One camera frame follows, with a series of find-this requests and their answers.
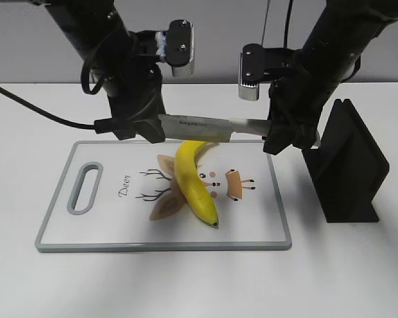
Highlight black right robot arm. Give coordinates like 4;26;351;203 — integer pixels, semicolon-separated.
263;1;398;155

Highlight yellow plastic banana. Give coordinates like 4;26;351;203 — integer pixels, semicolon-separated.
174;140;219;227

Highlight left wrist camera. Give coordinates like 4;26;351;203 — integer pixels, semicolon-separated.
155;19;195;78

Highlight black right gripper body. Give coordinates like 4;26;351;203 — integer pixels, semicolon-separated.
264;48;332;133

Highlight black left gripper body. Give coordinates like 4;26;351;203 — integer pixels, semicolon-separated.
101;29;165;127

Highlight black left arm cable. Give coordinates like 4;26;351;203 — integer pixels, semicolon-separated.
0;42;120;131

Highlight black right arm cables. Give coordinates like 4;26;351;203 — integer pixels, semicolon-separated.
261;0;295;50

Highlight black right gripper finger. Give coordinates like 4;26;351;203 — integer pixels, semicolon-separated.
293;127;318;150
263;125;295;155

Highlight white grey-rimmed cutting board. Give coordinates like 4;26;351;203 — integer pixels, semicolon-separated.
35;140;292;252

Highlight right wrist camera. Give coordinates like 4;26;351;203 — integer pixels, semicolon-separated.
238;43;265;101

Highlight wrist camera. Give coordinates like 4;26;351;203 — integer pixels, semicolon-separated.
238;43;265;101
155;19;195;78

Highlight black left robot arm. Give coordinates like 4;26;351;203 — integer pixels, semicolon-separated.
32;1;166;143

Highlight white-handled kitchen knife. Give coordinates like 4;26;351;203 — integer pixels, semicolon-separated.
159;114;271;142

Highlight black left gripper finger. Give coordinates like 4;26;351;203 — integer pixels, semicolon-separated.
134;117;165;143
94;117;136;140

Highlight black knife stand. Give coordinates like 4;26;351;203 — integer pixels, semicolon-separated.
302;99;389;223

